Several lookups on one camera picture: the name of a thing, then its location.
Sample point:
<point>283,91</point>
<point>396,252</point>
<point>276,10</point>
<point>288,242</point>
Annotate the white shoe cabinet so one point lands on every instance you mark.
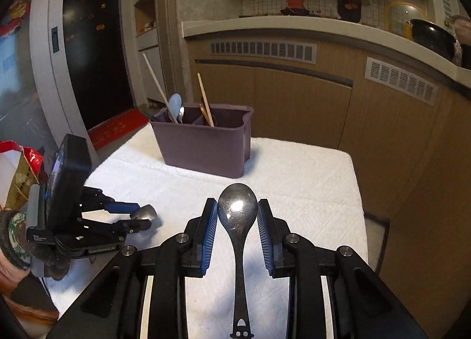
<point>149,55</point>

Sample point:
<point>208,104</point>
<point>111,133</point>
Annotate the red doormat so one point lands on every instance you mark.
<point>117,129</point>

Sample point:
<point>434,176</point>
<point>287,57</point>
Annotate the red yellow paper bag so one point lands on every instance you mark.
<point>22,180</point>

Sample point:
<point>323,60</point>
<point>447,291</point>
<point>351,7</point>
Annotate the red wall decoration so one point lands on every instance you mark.
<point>16,17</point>

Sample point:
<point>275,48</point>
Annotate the white textured table cloth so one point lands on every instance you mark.
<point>294,177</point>

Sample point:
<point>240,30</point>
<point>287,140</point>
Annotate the black entrance door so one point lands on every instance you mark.
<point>95,48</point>

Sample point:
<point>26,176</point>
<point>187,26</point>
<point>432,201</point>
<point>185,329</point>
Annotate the grey wall panel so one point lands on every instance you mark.
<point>54,39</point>

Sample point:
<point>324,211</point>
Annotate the purple plastic utensil holder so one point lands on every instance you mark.
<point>202,151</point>

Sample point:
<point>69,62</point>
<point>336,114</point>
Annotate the black cooking pot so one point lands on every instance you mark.
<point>432,39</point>

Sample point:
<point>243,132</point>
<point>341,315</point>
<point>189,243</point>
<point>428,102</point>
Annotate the wooden chopstick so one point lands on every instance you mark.
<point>204,96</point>
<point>158,88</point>

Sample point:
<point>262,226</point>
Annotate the pink strainer basket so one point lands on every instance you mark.
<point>463,35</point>

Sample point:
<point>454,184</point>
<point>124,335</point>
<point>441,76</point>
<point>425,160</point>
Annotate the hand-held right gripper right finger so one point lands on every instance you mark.
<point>268,236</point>

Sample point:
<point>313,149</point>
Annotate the short white vent grille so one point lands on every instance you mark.
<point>401,81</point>

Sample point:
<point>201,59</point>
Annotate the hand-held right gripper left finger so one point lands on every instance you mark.
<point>206,236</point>

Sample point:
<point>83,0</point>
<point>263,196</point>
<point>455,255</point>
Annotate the wooden kitchen counter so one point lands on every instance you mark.
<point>294,103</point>

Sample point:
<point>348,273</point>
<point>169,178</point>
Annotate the yellow rimmed glass lid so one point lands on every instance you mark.
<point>403,15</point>

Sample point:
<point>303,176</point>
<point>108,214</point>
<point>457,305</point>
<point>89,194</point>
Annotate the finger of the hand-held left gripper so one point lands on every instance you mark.
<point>132,226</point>
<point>121,208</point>

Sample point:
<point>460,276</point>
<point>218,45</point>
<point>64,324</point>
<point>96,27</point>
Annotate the long white vent grille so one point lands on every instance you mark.
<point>263,52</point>

